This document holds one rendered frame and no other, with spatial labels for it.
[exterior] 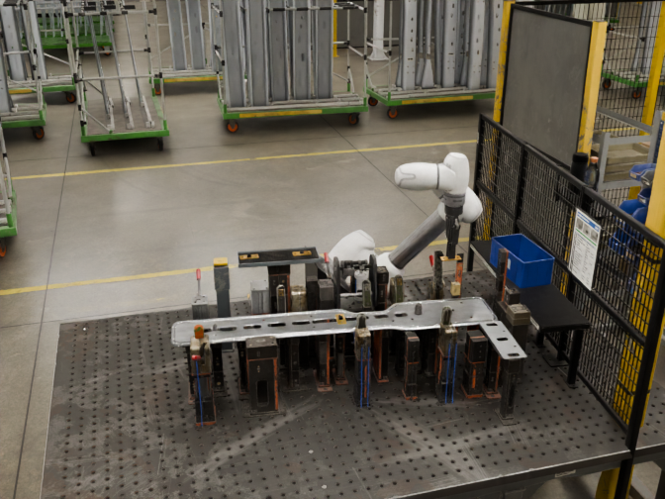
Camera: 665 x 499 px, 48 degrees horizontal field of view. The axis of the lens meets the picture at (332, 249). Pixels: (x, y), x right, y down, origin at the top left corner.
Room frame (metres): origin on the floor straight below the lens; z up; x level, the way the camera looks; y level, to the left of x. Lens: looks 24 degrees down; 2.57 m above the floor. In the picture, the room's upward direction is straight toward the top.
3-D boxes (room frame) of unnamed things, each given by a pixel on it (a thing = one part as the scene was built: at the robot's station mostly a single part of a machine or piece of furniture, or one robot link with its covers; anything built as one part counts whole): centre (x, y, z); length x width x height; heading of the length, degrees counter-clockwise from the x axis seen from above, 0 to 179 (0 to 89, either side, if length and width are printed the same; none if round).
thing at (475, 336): (2.68, -0.60, 0.84); 0.11 x 0.10 x 0.28; 9
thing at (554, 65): (5.15, -1.46, 1.00); 1.34 x 0.14 x 2.00; 16
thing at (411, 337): (2.65, -0.33, 0.84); 0.11 x 0.08 x 0.29; 9
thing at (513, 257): (3.17, -0.88, 1.10); 0.30 x 0.17 x 0.13; 17
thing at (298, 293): (2.91, 0.15, 0.89); 0.13 x 0.11 x 0.38; 9
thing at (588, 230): (2.84, -1.06, 1.30); 0.23 x 0.02 x 0.31; 9
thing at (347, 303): (3.00, -0.10, 0.94); 0.18 x 0.13 x 0.49; 99
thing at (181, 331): (2.77, -0.02, 1.00); 1.38 x 0.22 x 0.02; 99
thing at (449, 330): (2.64, -0.47, 0.87); 0.12 x 0.09 x 0.35; 9
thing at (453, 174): (2.85, -0.48, 1.63); 0.13 x 0.11 x 0.16; 90
